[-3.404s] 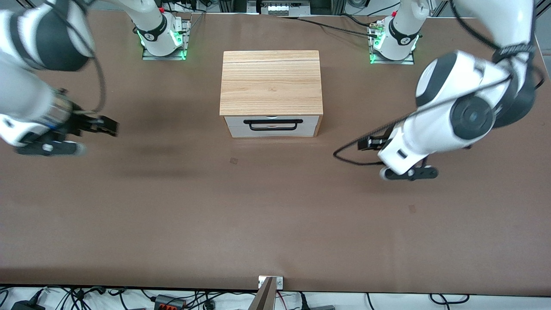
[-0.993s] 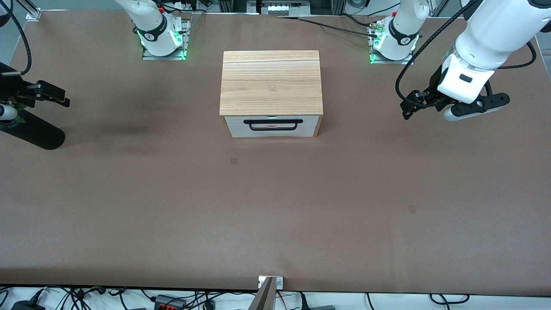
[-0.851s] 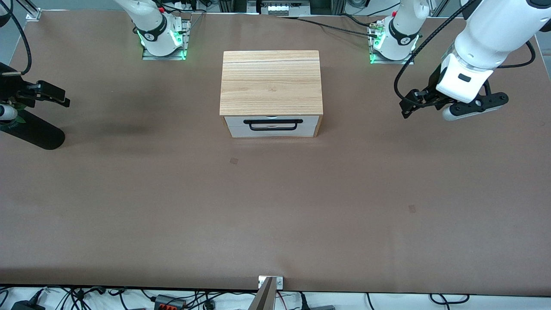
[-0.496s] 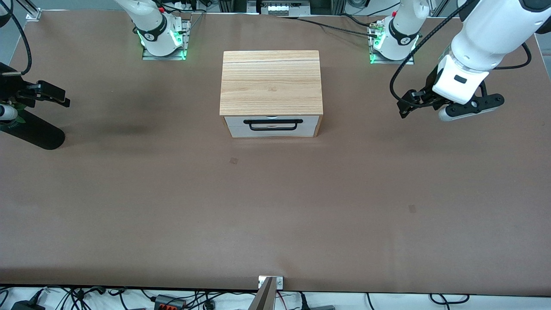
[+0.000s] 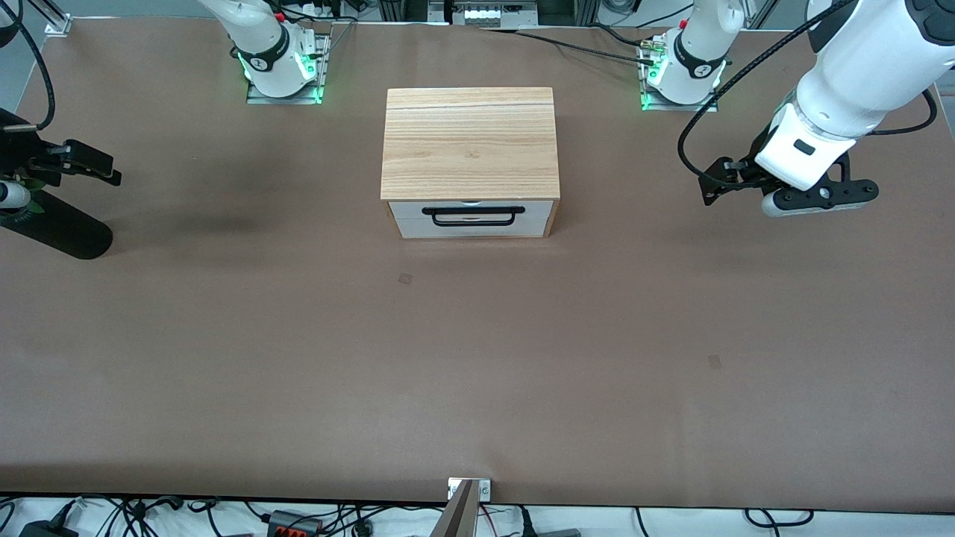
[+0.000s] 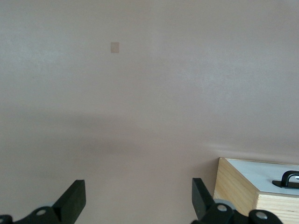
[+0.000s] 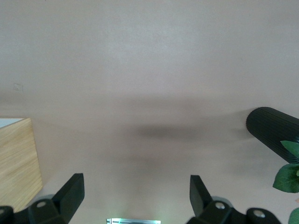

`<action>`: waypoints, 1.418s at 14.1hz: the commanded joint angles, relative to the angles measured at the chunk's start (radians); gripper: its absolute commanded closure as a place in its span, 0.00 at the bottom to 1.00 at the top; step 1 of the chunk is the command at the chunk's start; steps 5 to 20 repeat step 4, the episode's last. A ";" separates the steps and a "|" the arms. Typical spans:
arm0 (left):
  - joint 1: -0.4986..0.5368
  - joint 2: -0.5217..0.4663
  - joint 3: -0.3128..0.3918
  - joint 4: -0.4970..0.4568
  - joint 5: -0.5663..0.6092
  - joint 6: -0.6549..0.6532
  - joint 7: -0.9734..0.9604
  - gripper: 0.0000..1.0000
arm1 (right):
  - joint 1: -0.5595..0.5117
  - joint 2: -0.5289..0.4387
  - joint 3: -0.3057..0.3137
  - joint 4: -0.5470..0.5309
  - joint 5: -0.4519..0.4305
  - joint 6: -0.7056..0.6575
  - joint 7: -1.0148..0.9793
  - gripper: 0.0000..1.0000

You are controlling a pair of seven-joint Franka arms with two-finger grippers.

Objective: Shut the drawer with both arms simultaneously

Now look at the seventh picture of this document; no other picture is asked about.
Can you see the black ribbed vase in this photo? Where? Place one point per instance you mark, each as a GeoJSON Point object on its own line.
{"type": "Point", "coordinates": [268, 128]}

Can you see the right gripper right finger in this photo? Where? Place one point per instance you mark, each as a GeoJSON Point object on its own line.
{"type": "Point", "coordinates": [205, 207]}

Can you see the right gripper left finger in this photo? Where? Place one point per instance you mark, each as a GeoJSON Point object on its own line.
{"type": "Point", "coordinates": [65, 203]}

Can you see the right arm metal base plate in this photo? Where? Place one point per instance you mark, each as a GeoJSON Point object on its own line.
{"type": "Point", "coordinates": [133, 221]}

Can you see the artificial rose with green leaves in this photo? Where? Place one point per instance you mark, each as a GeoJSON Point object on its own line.
{"type": "Point", "coordinates": [286, 179]}

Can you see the light wooden cabinet box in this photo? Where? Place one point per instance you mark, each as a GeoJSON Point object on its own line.
{"type": "Point", "coordinates": [16, 163]}

